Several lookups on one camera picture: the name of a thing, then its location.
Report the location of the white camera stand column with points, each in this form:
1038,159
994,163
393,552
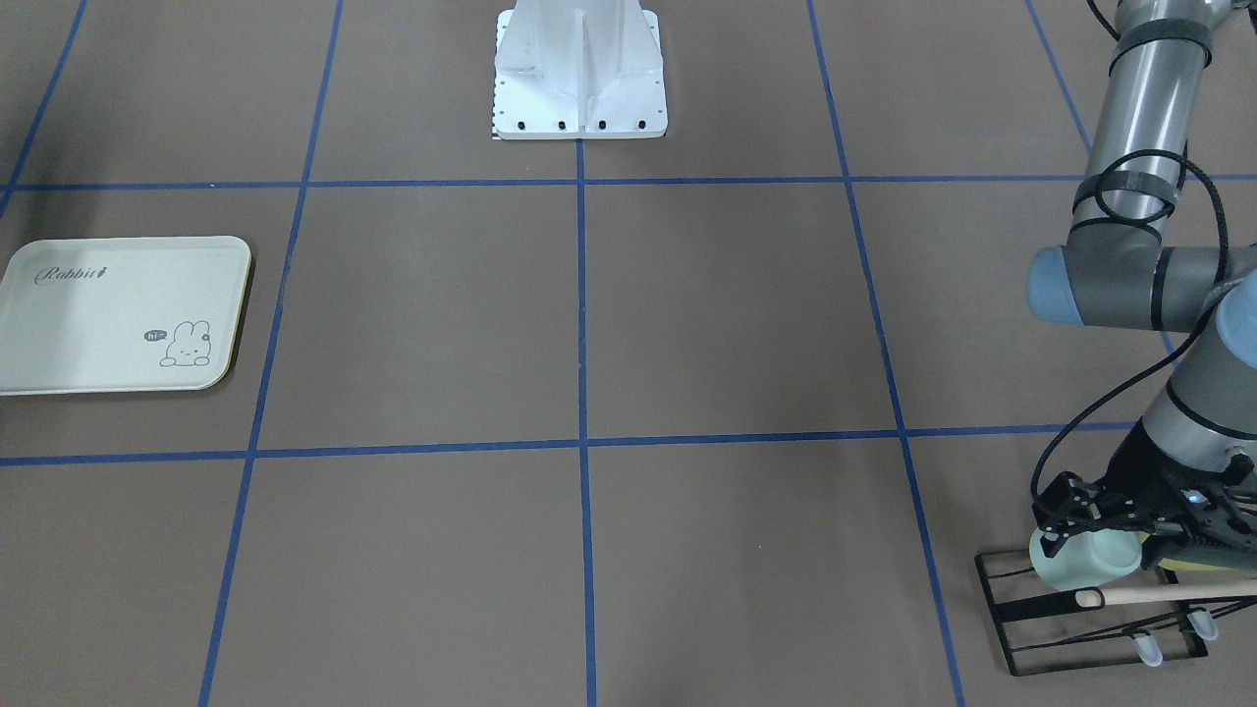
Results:
578,70

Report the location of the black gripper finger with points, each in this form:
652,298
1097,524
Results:
1070,505

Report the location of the cream rabbit tray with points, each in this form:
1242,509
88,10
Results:
119,315

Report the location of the mint green cup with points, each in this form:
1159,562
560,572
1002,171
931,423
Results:
1087,560

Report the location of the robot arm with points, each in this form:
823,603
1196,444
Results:
1149,249

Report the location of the black wire cup rack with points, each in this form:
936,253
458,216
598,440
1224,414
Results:
1148,620

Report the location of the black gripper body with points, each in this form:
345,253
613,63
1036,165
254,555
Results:
1139,473

